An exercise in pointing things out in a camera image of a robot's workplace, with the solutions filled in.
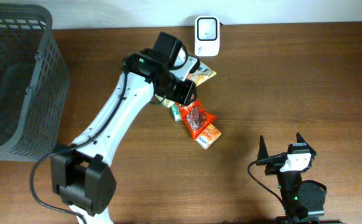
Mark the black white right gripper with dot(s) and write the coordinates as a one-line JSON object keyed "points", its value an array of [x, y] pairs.
{"points": [[275, 163]]}

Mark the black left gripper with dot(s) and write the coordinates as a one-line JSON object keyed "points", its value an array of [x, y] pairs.
{"points": [[185, 92]]}

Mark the beige wet wipes pack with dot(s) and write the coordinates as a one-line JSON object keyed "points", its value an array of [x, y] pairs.
{"points": [[199, 76]]}

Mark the teal tissue pack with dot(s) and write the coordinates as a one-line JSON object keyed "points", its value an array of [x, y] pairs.
{"points": [[176, 113]]}

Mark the red snack bag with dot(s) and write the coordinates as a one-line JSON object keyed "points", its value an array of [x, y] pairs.
{"points": [[195, 117]]}

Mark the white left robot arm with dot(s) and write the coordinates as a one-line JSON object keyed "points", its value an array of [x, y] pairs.
{"points": [[81, 173]]}

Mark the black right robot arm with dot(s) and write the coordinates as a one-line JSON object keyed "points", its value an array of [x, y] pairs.
{"points": [[302, 200]]}

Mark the white barcode scanner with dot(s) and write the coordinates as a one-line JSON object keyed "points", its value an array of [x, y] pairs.
{"points": [[207, 36]]}

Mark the orange tissue pack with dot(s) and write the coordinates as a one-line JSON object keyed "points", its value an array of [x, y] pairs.
{"points": [[208, 136]]}

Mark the grey plastic mesh basket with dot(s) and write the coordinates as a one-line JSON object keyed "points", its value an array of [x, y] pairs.
{"points": [[34, 81]]}

